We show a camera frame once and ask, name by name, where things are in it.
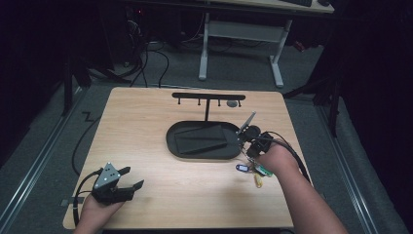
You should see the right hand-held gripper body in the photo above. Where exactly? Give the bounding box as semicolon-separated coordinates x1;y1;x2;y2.
237;110;278;150

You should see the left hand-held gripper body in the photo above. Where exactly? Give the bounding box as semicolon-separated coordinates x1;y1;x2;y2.
92;162;135;206

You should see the keyring with coloured key tags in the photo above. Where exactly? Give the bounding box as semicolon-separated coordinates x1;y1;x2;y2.
235;151;275;189

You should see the black key stand with tray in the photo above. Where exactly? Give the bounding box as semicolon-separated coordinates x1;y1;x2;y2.
166;92;246;161

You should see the person's right hand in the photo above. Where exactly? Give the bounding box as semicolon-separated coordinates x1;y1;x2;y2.
255;143;302;178

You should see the person's left hand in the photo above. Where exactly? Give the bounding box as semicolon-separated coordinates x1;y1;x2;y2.
77;195;127;229

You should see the grey tape strip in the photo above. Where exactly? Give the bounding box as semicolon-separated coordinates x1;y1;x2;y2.
60;197;79;208

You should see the black metal stand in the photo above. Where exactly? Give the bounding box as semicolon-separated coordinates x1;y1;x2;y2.
60;53;93;118
282;72;343;138

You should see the small red object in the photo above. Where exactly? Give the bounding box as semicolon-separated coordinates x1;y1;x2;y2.
293;40;307;54

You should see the desk with white metal legs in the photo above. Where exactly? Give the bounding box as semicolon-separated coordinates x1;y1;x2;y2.
197;0;335;89

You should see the black keyboard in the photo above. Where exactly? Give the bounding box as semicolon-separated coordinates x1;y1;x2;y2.
280;0;315;8

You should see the dark computer tower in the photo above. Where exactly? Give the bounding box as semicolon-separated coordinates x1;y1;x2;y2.
124;3;149;67

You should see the right hand-held gripper cable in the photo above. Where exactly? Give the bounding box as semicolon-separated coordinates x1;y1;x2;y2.
254;130;313;184

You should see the hand-held gripper cable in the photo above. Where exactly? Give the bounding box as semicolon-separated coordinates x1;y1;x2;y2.
254;130;313;184
71;111;104;227

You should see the left hand-held gripper cable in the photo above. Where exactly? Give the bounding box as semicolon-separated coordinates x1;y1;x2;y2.
71;111;104;227

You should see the metal floor rail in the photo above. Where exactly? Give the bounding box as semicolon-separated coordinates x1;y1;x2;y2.
0;86;88;226
315;104;380;234

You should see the bundle of black floor cables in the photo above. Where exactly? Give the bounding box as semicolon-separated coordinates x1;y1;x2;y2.
87;13;170;89

